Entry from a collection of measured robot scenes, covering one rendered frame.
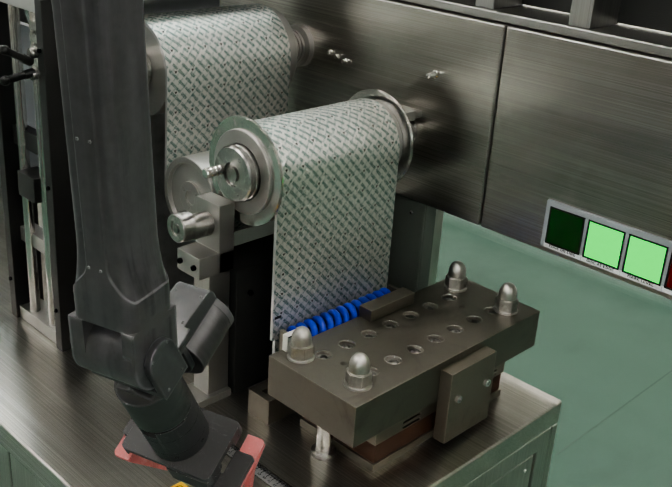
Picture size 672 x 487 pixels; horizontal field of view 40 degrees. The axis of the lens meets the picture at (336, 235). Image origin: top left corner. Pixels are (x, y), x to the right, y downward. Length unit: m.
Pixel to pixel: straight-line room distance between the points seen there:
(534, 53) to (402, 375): 0.47
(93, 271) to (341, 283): 0.66
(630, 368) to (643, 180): 2.27
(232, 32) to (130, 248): 0.74
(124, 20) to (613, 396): 2.78
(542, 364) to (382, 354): 2.16
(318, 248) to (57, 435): 0.43
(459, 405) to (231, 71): 0.59
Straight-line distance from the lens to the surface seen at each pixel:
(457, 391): 1.28
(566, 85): 1.29
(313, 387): 1.20
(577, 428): 3.09
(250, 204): 1.24
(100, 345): 0.79
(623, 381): 3.40
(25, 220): 1.53
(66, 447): 1.32
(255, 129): 1.21
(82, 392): 1.42
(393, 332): 1.32
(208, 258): 1.26
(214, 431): 0.92
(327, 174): 1.26
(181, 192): 1.37
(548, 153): 1.32
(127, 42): 0.69
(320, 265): 1.31
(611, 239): 1.29
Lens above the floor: 1.67
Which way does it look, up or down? 23 degrees down
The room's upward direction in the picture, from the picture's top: 4 degrees clockwise
